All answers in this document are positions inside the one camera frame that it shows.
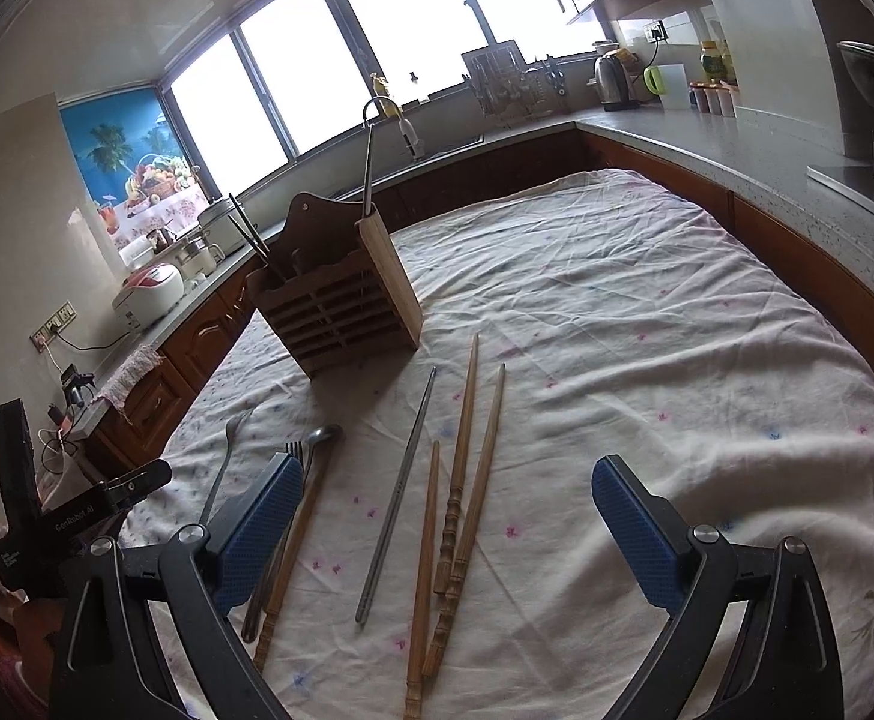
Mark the sink faucet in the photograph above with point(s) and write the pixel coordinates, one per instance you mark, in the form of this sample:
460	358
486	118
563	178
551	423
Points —
402	126

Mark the white floral tablecloth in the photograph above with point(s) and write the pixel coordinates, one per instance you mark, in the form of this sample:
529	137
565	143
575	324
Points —
630	324

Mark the white pot cooker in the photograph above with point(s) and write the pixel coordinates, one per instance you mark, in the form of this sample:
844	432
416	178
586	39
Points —
217	228

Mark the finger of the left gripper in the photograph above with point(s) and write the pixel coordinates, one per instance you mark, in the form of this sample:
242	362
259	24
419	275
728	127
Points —
141	481

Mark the steel fork wooden handle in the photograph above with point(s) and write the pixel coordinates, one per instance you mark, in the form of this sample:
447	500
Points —
250	622

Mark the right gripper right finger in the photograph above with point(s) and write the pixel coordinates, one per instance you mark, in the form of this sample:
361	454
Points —
785	660

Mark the small white blender appliance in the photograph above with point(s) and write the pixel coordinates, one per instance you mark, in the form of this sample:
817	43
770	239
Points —
199	259

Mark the wooden utensil holder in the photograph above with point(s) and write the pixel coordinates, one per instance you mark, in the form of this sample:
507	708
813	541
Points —
333	289

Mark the lower wooden cabinets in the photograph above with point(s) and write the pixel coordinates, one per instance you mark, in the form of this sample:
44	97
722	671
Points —
832	269

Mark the spice jar set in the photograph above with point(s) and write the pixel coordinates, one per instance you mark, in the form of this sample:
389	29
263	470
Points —
715	98

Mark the white red rice cooker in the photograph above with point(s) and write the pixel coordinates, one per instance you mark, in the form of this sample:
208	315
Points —
149	295

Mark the tropical fruit window blind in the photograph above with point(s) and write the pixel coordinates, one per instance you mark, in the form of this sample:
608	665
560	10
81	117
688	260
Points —
133	166

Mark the brown carved wooden chopstick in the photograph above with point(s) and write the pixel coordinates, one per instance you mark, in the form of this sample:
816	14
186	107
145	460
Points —
453	511

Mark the steel spoon wooden handle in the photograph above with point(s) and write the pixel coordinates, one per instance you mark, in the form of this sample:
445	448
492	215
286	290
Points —
320	445

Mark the steel electric kettle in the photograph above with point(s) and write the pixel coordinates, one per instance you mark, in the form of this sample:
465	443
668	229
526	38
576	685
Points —
613	84

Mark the tan wooden chopstick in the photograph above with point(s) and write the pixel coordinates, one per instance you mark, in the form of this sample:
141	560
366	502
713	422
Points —
459	567

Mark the green white pitcher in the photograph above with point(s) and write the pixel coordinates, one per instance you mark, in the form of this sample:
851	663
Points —
669	84

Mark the wall power socket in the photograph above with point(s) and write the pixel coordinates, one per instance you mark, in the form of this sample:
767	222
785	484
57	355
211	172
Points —
655	32

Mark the left wall power strip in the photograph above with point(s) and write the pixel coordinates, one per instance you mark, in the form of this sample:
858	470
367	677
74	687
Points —
49	329

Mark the yellow soap bottle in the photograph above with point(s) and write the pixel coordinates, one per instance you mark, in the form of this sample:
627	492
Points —
382	93

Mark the short brown wooden chopstick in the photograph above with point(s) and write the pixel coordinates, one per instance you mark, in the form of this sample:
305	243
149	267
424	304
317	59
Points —
413	709

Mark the lone steel fork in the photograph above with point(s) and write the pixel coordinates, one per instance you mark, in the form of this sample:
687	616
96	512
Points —
235	439

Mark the light wooden chopstick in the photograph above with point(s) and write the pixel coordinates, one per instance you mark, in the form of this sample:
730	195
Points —
241	222

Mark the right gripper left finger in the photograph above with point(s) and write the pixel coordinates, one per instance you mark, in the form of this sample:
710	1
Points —
109	662

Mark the yellow oil bottle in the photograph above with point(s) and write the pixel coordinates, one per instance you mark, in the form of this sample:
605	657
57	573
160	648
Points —
712	62

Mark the dish drying rack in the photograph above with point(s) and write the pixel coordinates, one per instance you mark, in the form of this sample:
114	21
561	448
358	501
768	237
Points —
508	87

